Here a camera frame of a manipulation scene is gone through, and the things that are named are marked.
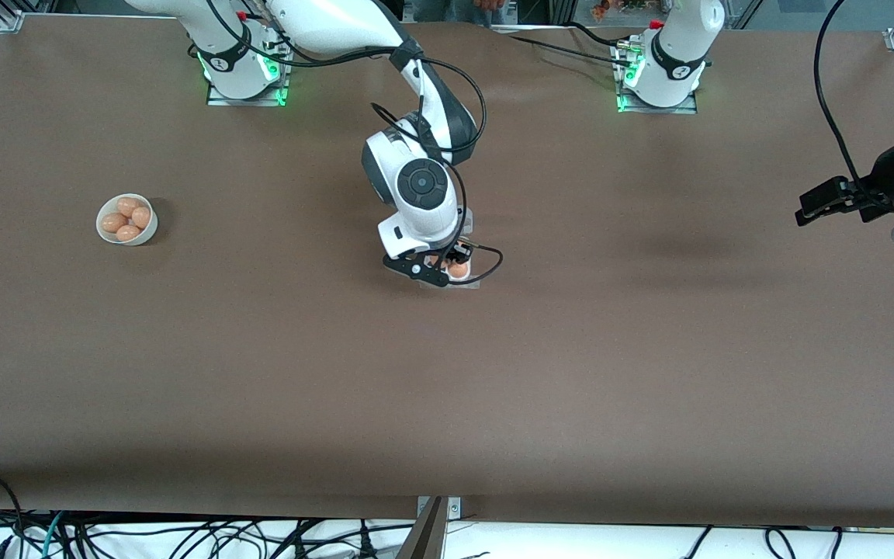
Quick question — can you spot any clear plastic egg box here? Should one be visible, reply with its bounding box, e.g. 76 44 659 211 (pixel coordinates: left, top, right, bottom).
420 206 483 292

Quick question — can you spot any person behind table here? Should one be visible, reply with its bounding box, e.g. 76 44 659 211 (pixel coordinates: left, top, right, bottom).
414 0 510 27

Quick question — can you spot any white round bowl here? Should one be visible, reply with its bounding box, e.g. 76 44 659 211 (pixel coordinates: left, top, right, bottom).
95 193 158 247

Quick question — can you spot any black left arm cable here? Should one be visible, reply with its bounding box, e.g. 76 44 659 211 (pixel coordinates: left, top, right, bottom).
813 0 876 193

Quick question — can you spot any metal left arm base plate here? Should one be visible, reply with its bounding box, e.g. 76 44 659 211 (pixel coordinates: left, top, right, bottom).
614 39 700 116

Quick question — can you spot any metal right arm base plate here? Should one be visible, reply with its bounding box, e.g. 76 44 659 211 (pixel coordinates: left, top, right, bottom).
206 35 291 107

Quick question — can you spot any metal table edge bracket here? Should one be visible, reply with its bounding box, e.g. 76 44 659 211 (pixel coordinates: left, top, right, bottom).
397 495 463 559

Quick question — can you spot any black table cable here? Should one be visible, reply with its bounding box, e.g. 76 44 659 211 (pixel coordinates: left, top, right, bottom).
503 33 628 68

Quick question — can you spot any teal floor cable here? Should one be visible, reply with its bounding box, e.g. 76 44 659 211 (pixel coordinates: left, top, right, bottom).
41 510 69 559

